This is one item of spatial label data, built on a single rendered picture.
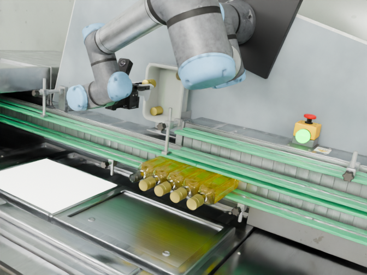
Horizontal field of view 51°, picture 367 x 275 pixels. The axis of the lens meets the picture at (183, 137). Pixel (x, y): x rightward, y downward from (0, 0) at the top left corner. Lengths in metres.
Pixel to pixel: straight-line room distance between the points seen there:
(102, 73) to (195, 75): 0.40
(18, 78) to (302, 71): 1.24
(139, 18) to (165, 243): 0.63
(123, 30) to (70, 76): 0.98
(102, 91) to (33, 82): 0.90
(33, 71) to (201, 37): 1.30
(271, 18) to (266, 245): 0.74
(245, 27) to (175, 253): 0.75
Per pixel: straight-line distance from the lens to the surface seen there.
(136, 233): 1.19
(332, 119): 1.34
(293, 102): 1.36
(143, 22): 0.91
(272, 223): 1.34
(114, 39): 1.02
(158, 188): 1.15
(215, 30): 0.78
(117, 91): 1.07
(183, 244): 1.16
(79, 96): 1.14
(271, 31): 1.35
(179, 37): 0.78
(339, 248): 1.32
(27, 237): 1.23
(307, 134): 1.26
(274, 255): 1.27
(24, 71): 1.93
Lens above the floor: 2.05
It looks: 57 degrees down
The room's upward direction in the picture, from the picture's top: 109 degrees counter-clockwise
